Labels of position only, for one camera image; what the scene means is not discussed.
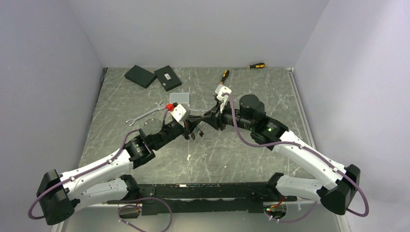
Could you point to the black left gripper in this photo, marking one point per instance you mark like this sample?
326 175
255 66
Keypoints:
188 124

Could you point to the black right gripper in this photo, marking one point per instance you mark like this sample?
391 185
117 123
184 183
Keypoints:
214 118

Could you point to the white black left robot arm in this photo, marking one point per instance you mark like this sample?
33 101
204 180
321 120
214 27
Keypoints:
60 195

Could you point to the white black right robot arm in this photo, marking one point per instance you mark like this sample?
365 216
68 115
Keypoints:
335 186

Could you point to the silver left wrench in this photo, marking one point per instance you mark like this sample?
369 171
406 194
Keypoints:
160 106

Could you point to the black yellow screwdriver near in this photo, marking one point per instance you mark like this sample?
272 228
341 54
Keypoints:
224 76

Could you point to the black yellow screwdriver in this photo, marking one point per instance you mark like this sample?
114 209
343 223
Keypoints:
253 66
224 76

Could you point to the black box with label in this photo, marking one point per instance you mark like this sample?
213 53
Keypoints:
168 78

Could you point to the black yellow screwdriver far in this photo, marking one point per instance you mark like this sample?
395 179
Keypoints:
253 66

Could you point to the black flat box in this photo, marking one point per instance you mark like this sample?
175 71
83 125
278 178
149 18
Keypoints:
140 76

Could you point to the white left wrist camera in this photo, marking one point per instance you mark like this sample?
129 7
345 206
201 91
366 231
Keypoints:
180 113

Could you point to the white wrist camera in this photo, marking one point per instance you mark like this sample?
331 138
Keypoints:
222 96
180 113

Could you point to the white network switch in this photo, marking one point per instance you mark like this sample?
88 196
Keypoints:
181 98

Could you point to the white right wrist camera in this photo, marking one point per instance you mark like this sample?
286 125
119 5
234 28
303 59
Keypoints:
222 96

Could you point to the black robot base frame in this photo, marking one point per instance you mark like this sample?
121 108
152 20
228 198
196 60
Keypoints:
251 197

